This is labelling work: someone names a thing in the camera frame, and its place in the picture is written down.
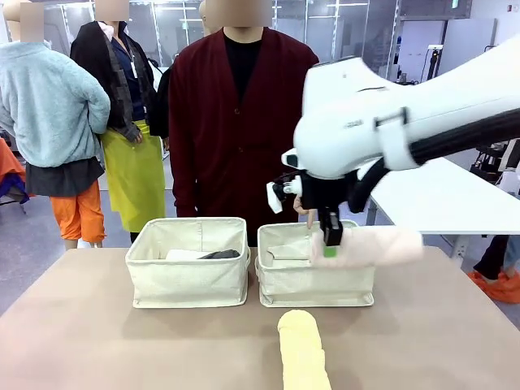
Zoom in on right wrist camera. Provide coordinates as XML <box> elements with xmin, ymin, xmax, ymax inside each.
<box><xmin>266</xmin><ymin>175</ymin><xmax>304</xmax><ymax>215</ymax></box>

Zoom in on beige fabric basket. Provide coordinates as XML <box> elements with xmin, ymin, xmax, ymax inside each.
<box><xmin>124</xmin><ymin>217</ymin><xmax>250</xmax><ymax>310</ymax></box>
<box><xmin>255</xmin><ymin>219</ymin><xmax>377</xmax><ymax>309</ymax></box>

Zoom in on leg in dark trousers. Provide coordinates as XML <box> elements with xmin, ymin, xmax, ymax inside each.
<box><xmin>472</xmin><ymin>234</ymin><xmax>511</xmax><ymax>282</ymax></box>

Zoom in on mannequin in black coat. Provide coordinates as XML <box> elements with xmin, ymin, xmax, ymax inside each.
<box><xmin>69</xmin><ymin>0</ymin><xmax>167</xmax><ymax>245</ymax></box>

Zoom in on black pole stand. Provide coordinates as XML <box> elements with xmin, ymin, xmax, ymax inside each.
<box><xmin>423</xmin><ymin>45</ymin><xmax>443</xmax><ymax>81</ymax></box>

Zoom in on orange shoe covers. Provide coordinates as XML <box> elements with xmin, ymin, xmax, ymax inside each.
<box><xmin>466</xmin><ymin>269</ymin><xmax>520</xmax><ymax>304</ymax></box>

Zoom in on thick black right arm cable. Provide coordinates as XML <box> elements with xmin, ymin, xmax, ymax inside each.
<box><xmin>347</xmin><ymin>106</ymin><xmax>520</xmax><ymax>215</ymax></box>

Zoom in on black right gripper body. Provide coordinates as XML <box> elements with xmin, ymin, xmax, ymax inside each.
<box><xmin>300</xmin><ymin>171</ymin><xmax>359</xmax><ymax>217</ymax></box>

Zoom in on white partition panel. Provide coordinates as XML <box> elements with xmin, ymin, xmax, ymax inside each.
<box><xmin>436</xmin><ymin>17</ymin><xmax>498</xmax><ymax>78</ymax></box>

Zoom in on white towel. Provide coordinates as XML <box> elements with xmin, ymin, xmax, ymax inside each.
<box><xmin>165</xmin><ymin>248</ymin><xmax>213</xmax><ymax>262</ymax></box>

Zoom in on white table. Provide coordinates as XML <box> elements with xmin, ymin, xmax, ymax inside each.
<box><xmin>366</xmin><ymin>155</ymin><xmax>520</xmax><ymax>236</ymax></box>

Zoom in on white cable strap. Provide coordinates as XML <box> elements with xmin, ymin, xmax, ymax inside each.
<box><xmin>373</xmin><ymin>106</ymin><xmax>423</xmax><ymax>171</ymax></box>

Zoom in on grey towel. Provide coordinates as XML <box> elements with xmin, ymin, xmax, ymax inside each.
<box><xmin>197</xmin><ymin>248</ymin><xmax>242</xmax><ymax>260</ymax></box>

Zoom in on person's right forearm maroon sleeve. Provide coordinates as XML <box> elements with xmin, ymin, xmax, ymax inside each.
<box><xmin>171</xmin><ymin>141</ymin><xmax>201</xmax><ymax>219</ymax></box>

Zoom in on white table leg with socket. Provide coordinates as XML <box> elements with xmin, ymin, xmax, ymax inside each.
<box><xmin>449</xmin><ymin>234</ymin><xmax>469</xmax><ymax>262</ymax></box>

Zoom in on person's left hand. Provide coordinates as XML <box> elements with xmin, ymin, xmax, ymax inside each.
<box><xmin>292</xmin><ymin>196</ymin><xmax>316</xmax><ymax>241</ymax></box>

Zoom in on black trolley cart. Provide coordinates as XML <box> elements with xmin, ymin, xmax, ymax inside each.
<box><xmin>470</xmin><ymin>138</ymin><xmax>520</xmax><ymax>184</ymax></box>

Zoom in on orange cloth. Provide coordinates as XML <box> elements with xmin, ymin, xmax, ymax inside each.
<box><xmin>0</xmin><ymin>136</ymin><xmax>29</xmax><ymax>206</ymax></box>

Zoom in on pink towel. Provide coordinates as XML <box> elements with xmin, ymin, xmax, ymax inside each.
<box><xmin>310</xmin><ymin>226</ymin><xmax>425</xmax><ymax>270</ymax></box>

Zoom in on grey table leg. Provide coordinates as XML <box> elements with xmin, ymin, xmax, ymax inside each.
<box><xmin>365</xmin><ymin>194</ymin><xmax>379</xmax><ymax>228</ymax></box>

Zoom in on mannequin in light blue fleece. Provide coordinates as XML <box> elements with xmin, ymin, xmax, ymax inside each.
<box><xmin>0</xmin><ymin>0</ymin><xmax>112</xmax><ymax>249</ymax></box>

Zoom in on person in maroon cardigan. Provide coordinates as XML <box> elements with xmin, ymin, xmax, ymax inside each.
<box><xmin>167</xmin><ymin>0</ymin><xmax>321</xmax><ymax>236</ymax></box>

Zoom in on bare-headed mannequin in black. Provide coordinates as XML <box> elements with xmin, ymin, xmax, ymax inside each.
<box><xmin>146</xmin><ymin>0</ymin><xmax>215</xmax><ymax>139</ymax></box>

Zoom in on yellow rolled towel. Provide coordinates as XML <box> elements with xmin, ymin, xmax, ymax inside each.
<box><xmin>277</xmin><ymin>309</ymin><xmax>332</xmax><ymax>390</ymax></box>

